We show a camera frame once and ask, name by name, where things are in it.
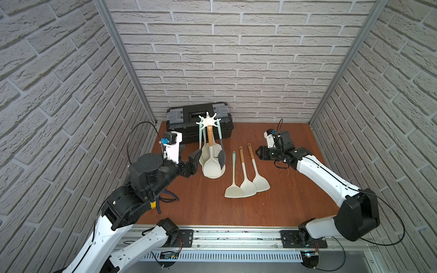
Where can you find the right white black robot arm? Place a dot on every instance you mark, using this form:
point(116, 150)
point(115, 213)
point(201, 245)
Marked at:
point(358, 211)

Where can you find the blue handled pliers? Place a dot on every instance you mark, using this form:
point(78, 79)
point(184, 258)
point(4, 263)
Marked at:
point(172, 198)

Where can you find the cream ladle wooden handle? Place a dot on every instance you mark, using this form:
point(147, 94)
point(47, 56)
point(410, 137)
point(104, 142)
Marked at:
point(211, 167)

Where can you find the cream utensil rack stand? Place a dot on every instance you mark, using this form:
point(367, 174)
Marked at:
point(210, 120)

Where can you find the cream slotted turner wooden handle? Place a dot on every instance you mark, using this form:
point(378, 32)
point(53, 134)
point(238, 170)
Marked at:
point(259, 181)

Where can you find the grey spatula green handle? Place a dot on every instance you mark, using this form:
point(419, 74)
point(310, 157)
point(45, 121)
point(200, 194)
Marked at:
point(221, 155)

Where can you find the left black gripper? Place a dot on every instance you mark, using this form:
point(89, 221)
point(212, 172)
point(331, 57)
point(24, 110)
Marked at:
point(186, 167)

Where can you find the cream spatula green handle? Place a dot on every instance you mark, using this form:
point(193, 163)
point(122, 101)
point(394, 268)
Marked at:
point(233, 191)

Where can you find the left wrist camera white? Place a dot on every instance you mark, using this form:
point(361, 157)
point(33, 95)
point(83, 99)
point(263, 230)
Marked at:
point(171, 142)

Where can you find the cream spatula wooden handle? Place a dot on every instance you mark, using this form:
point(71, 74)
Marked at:
point(248, 188)

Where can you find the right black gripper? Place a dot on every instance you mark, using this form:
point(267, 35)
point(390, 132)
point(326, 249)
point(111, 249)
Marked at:
point(263, 154)

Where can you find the cream spoon green handle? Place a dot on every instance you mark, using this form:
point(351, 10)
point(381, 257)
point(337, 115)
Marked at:
point(201, 160)

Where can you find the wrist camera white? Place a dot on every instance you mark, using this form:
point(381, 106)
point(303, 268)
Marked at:
point(171, 142)
point(270, 137)

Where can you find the black plastic toolbox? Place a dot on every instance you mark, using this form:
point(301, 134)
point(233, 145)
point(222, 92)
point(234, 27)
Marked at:
point(184, 120)

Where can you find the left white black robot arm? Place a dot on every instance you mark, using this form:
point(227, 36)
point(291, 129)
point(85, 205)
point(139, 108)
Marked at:
point(147, 179)

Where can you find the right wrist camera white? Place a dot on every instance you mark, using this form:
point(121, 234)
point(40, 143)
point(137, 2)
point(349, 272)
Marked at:
point(270, 137)

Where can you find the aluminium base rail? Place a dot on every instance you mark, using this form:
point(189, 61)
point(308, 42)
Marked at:
point(253, 244)

